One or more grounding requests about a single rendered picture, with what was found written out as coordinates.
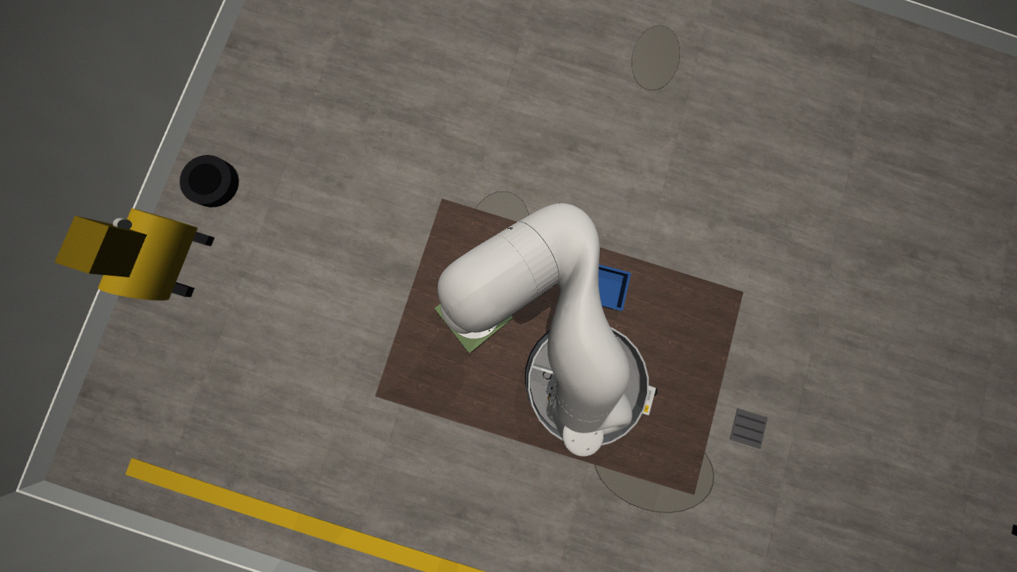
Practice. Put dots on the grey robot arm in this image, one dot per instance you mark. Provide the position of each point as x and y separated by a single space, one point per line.
556 245

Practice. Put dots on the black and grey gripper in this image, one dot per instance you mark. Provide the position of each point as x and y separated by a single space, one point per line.
551 400

